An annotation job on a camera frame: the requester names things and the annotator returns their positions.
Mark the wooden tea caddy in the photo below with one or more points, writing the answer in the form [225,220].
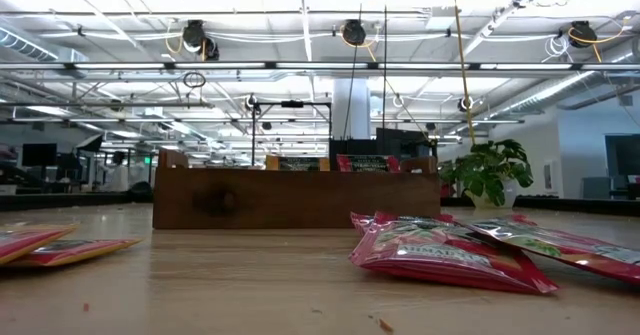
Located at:
[300,200]

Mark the white building column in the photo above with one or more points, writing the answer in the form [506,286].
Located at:
[350,110]

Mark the black partition screens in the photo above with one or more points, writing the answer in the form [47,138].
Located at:
[400,142]

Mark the potted green plant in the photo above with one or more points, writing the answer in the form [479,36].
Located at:
[492,175]

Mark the brown crumb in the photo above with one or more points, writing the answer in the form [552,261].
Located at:
[386,325]

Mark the person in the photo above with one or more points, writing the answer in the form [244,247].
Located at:
[117,175]

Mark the long ceiling light strip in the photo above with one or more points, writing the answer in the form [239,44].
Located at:
[125,65]

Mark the black tilted panel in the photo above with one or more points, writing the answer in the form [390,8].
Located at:
[90,143]

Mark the small black monitor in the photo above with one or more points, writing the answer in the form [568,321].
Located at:
[39,154]

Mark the large black monitor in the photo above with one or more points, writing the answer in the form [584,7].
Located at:
[625,152]

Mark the black rig stand frame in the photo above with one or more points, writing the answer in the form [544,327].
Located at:
[253,130]

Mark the large silver ventilation duct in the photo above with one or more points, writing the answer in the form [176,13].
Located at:
[575,87]

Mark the ribbed silver ventilation duct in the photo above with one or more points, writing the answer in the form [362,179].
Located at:
[30,47]

